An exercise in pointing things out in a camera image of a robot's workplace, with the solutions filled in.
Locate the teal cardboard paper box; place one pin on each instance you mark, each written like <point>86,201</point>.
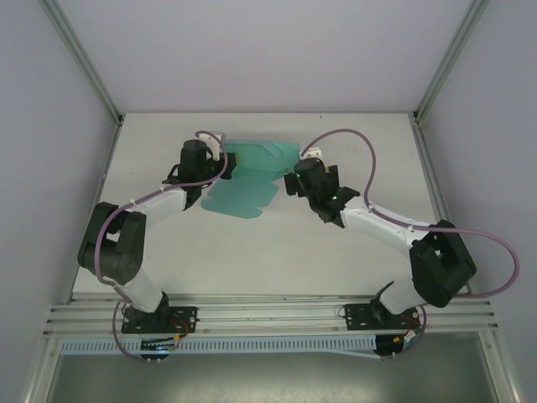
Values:
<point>243,197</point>

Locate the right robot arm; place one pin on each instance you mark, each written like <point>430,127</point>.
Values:
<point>377,222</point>

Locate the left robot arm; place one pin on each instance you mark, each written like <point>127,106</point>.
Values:
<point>121,252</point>

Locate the black round controller box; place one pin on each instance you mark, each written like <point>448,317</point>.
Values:
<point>392,347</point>
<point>155,352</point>

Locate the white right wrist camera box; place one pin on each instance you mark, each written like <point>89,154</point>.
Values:
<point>314,152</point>

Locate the aluminium table side rail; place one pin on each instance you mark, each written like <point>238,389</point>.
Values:
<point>102,180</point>
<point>423,147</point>

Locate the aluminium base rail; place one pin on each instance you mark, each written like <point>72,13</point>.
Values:
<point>268,315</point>

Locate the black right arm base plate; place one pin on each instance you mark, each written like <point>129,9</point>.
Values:
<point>356,317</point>

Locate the aluminium frame post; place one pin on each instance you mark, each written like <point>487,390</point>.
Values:
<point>86,63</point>
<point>448,63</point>

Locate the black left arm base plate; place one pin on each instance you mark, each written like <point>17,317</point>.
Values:
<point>186,315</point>

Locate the aluminium frame leg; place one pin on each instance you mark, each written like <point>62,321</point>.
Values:
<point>503,369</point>
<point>42,369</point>

